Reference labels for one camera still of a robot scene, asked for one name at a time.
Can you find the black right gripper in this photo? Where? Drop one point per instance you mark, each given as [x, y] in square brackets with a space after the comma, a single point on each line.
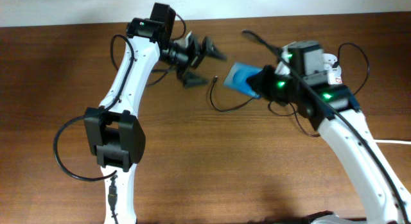
[263, 79]

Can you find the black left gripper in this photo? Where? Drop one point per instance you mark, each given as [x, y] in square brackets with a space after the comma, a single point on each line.
[194, 58]

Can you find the blue Galaxy smartphone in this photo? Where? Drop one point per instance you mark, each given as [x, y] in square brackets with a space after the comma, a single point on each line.
[237, 79]

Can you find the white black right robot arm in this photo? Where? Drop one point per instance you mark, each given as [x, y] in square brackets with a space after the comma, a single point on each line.
[305, 78]

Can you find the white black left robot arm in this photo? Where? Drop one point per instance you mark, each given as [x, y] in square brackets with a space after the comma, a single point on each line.
[114, 133]

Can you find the white charger adapter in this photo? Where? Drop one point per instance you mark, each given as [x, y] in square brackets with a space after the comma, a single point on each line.
[333, 72]

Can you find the white power strip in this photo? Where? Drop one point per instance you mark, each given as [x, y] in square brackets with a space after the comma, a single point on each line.
[332, 58]

